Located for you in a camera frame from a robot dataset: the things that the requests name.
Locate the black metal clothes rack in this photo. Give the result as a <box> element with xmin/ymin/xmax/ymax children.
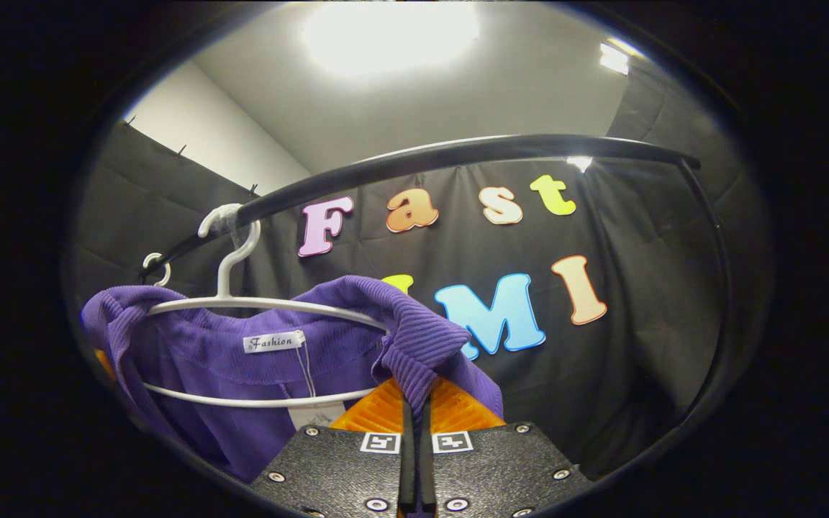
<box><xmin>137</xmin><ymin>133</ymin><xmax>739</xmax><ymax>440</ymax></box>

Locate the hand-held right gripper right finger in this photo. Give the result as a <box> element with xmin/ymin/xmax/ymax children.
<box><xmin>418</xmin><ymin>378</ymin><xmax>595</xmax><ymax>518</ymax></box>

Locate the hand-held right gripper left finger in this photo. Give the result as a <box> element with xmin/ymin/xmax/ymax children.
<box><xmin>249</xmin><ymin>378</ymin><xmax>417</xmax><ymax>518</ymax></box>

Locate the large ceiling light panel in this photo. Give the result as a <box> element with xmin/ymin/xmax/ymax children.
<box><xmin>299</xmin><ymin>1</ymin><xmax>480</xmax><ymax>76</ymax></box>

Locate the twin square ceiling light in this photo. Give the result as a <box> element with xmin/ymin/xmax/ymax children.
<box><xmin>599</xmin><ymin>42</ymin><xmax>631</xmax><ymax>76</ymax></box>

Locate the purple corduroy jacket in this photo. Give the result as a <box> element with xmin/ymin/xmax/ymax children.
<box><xmin>82</xmin><ymin>276</ymin><xmax>505</xmax><ymax>484</ymax></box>

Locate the white clothes hanger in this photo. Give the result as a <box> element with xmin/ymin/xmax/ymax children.
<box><xmin>142</xmin><ymin>204</ymin><xmax>394</xmax><ymax>409</ymax></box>
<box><xmin>142</xmin><ymin>252</ymin><xmax>173</xmax><ymax>288</ymax></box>

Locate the black backdrop cloth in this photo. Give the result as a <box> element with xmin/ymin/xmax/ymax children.
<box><xmin>69</xmin><ymin>54</ymin><xmax>771</xmax><ymax>479</ymax></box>

